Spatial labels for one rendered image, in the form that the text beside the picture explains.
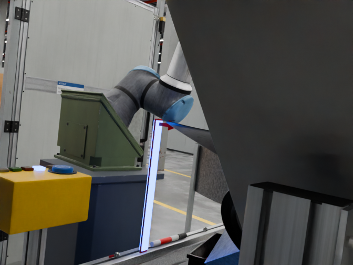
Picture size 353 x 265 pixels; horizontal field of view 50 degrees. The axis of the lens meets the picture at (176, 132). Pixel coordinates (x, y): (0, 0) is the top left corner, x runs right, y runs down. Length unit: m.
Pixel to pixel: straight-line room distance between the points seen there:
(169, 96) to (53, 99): 1.31
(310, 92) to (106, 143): 0.93
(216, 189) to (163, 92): 1.87
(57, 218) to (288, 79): 0.50
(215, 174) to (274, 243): 2.69
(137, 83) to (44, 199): 0.70
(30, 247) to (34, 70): 1.71
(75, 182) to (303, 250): 0.48
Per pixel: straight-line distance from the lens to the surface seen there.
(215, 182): 3.05
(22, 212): 0.69
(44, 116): 2.43
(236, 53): 0.37
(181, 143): 11.65
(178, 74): 1.25
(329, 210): 0.35
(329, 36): 0.33
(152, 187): 0.94
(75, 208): 0.75
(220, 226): 1.28
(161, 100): 1.26
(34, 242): 0.77
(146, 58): 2.97
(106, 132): 1.22
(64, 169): 0.75
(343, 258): 0.36
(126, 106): 1.27
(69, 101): 1.37
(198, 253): 1.02
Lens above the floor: 1.21
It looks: 3 degrees down
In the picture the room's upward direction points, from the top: 7 degrees clockwise
